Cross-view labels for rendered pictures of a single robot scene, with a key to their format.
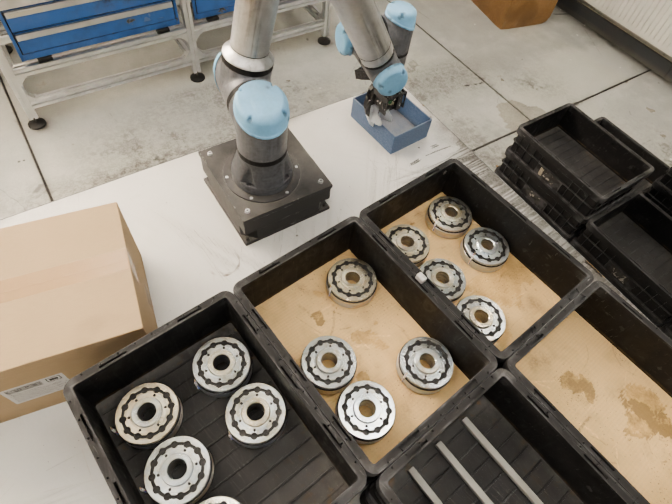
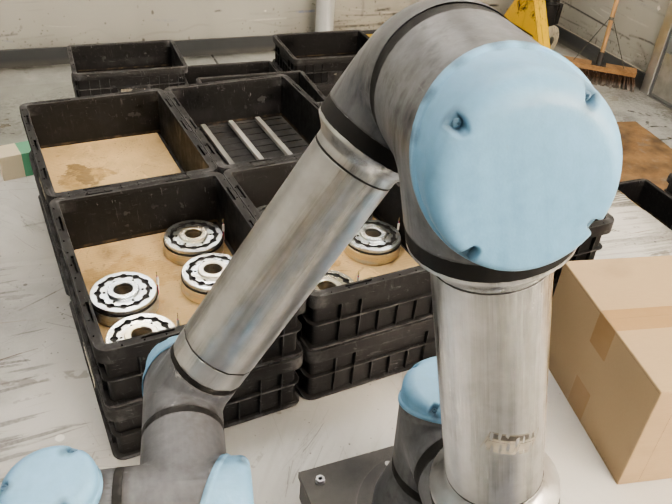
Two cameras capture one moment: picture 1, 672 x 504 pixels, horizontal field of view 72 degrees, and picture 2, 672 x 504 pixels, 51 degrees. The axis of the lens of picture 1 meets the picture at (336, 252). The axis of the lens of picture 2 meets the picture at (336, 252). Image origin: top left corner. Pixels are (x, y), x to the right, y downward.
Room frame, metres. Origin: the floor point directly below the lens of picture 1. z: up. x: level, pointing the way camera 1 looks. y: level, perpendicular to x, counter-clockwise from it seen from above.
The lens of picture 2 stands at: (1.35, 0.23, 1.57)
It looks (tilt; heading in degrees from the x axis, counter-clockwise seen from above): 35 degrees down; 197
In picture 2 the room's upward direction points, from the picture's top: 5 degrees clockwise
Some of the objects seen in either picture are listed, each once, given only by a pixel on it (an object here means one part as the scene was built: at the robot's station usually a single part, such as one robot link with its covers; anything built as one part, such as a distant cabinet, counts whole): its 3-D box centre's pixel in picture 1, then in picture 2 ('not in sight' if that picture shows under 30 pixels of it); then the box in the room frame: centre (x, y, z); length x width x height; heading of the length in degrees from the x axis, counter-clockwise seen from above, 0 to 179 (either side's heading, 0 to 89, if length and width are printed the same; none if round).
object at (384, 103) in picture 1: (387, 86); not in sight; (1.09, -0.06, 0.89); 0.09 x 0.08 x 0.12; 44
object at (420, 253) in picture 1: (406, 243); not in sight; (0.61, -0.15, 0.86); 0.10 x 0.10 x 0.01
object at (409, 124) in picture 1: (390, 117); not in sight; (1.16, -0.10, 0.74); 0.20 x 0.15 x 0.07; 44
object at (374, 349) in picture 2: not in sight; (335, 287); (0.36, -0.07, 0.76); 0.40 x 0.30 x 0.12; 46
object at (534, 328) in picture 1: (472, 247); (169, 251); (0.58, -0.27, 0.92); 0.40 x 0.30 x 0.02; 46
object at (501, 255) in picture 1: (486, 246); (123, 292); (0.64, -0.33, 0.86); 0.10 x 0.10 x 0.01
